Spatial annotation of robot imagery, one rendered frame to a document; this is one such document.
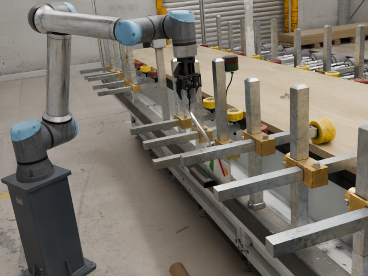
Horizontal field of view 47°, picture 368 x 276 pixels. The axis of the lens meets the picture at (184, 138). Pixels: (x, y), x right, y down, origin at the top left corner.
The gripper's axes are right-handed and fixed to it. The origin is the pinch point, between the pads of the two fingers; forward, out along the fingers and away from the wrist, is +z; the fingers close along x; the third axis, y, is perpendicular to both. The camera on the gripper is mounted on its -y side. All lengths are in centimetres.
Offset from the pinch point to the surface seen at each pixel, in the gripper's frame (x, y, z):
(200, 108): 8.2, -9.3, 4.4
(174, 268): -7, -25, 90
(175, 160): -13.6, 19.4, 13.1
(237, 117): 22.7, -3.1, 9.5
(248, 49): 102, -142, 3
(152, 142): -15.2, -5.6, 13.5
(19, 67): -91, -783, 68
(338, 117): 52, 25, 8
